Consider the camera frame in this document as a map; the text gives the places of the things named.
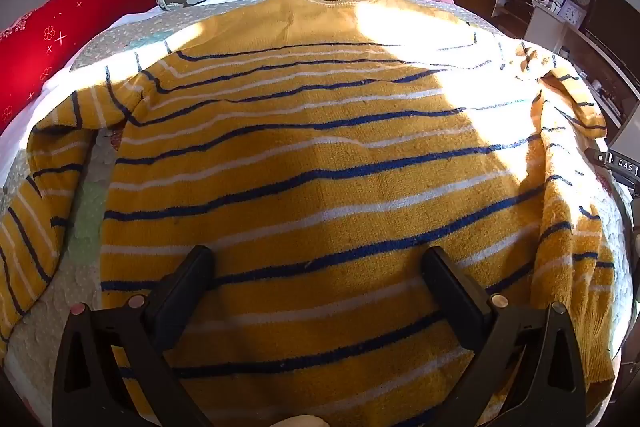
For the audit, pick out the black flat screen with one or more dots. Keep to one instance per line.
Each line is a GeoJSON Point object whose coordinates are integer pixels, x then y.
{"type": "Point", "coordinates": [615, 27]}

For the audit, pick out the beige bed headboard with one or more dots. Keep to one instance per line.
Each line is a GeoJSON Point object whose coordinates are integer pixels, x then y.
{"type": "Point", "coordinates": [20, 2]}

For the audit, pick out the red patterned long pillow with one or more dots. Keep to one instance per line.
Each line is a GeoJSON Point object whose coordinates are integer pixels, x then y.
{"type": "Point", "coordinates": [45, 32]}

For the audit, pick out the small white table clock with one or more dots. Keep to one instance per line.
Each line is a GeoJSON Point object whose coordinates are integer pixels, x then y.
{"type": "Point", "coordinates": [572, 16]}

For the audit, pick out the white sideboard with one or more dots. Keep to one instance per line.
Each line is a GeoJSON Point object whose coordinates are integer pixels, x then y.
{"type": "Point", "coordinates": [545, 27]}

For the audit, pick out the patchwork heart quilt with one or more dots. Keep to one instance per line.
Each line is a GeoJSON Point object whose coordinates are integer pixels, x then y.
{"type": "Point", "coordinates": [85, 257]}

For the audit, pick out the yellow striped knit sweater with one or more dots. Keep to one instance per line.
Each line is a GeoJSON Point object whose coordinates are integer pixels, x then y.
{"type": "Point", "coordinates": [320, 157]}

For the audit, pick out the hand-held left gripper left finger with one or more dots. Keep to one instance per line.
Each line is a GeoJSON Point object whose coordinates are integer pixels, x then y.
{"type": "Point", "coordinates": [187, 292]}

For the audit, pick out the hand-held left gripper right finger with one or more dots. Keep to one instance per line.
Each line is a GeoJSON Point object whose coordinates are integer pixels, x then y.
{"type": "Point", "coordinates": [455, 302]}

